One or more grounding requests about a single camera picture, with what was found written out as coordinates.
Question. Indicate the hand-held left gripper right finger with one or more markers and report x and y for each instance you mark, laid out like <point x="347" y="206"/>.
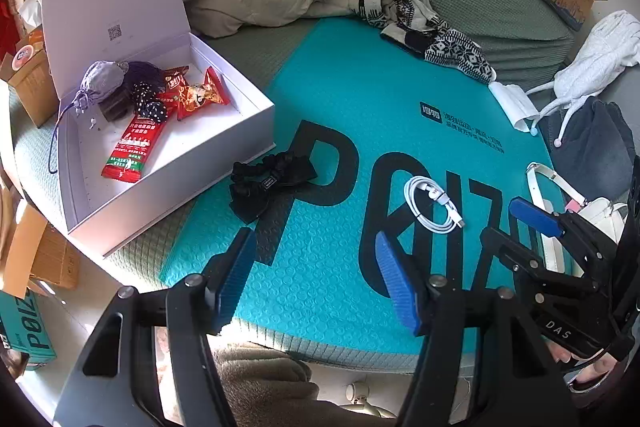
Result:
<point x="397" y="282"/>

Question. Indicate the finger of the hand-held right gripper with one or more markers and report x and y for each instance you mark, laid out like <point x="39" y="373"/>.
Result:
<point x="535" y="216"/>
<point x="510" y="252"/>

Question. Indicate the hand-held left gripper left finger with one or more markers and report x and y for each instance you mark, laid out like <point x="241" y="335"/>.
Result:
<point x="235" y="282"/>

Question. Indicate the white gift box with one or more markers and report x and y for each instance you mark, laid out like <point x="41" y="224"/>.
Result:
<point x="165" y="167"/>

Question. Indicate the long red snack packet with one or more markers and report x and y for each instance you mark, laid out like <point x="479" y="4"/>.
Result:
<point x="132" y="147"/>

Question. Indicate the black polka dot scrunchie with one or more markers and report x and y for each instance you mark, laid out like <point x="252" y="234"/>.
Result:
<point x="150" y="104"/>

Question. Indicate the small red candy packet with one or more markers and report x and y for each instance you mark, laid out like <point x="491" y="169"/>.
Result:
<point x="176" y="78"/>

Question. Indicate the dark hexagonal dish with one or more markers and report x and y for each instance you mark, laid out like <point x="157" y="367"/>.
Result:
<point x="114" y="107"/>

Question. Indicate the purple tassel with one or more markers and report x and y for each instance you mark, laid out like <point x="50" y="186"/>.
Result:
<point x="142" y="74"/>

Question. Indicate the person's right hand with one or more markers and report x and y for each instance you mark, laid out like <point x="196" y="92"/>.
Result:
<point x="580" y="364"/>

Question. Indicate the dark grey garment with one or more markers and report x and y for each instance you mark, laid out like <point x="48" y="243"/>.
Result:
<point x="590" y="147"/>

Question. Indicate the white folded cloth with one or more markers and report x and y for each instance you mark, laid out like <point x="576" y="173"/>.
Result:
<point x="515" y="104"/>

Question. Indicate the teal bubble mailer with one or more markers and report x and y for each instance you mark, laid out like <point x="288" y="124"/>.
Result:
<point x="350" y="107"/>

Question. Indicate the large open cardboard box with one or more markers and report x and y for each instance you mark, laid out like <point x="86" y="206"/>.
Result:
<point x="50" y="257"/>

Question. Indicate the teal printed box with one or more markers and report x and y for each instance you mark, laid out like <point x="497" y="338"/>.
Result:
<point x="25" y="332"/>

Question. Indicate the black white knit scarf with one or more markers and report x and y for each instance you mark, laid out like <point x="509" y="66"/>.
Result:
<point x="425" y="27"/>

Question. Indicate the small open cardboard box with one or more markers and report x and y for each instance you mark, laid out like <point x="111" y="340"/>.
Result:
<point x="27" y="92"/>

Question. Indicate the orange jar white lid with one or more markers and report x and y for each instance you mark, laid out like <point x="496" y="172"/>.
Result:
<point x="22" y="53"/>

